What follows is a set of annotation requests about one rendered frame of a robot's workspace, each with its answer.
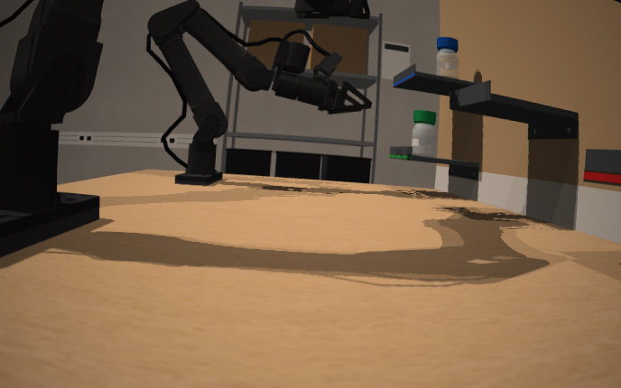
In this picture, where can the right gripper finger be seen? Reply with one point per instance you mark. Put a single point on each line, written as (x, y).
(310, 15)
(366, 14)

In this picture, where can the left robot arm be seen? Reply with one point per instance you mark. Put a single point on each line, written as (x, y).
(250, 72)

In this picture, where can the white bottle with green cap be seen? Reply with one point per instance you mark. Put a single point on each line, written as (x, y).
(423, 133)

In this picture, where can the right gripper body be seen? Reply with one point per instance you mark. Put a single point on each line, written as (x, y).
(330, 7)

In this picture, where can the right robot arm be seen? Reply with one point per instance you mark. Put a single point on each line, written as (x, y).
(54, 72)

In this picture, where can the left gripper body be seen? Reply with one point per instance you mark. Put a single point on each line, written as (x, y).
(314, 91)

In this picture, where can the clear glass bottle with blue cap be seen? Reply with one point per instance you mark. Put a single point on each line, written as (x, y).
(447, 58)

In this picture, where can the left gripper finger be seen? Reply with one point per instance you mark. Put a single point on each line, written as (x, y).
(341, 103)
(350, 99)

